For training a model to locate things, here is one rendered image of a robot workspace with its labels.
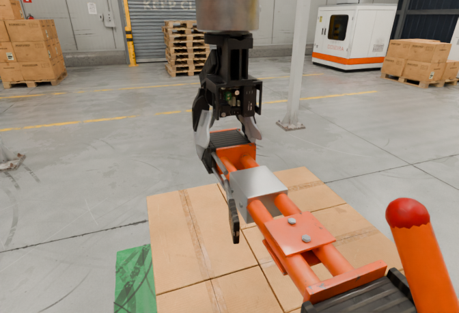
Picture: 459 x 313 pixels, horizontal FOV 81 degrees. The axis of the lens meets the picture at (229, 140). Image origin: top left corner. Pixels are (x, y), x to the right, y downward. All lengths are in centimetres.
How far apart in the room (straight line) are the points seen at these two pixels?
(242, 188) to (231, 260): 82
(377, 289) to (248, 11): 33
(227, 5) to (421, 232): 31
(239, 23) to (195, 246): 100
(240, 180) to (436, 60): 699
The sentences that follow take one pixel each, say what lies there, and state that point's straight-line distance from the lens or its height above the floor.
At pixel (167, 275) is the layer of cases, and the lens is 115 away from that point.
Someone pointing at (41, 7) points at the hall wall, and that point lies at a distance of 990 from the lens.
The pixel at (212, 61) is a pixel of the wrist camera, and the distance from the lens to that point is 43.
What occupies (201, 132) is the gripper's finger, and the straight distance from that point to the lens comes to 45.
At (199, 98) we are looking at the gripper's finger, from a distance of 44.
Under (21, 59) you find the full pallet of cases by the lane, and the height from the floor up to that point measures 60.
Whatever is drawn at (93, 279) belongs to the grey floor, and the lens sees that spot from 198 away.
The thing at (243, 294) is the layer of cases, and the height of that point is 54.
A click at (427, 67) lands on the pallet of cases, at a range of 720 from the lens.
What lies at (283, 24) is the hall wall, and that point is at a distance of 1100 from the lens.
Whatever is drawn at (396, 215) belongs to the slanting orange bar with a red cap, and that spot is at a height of 132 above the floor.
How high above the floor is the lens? 143
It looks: 25 degrees down
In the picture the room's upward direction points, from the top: straight up
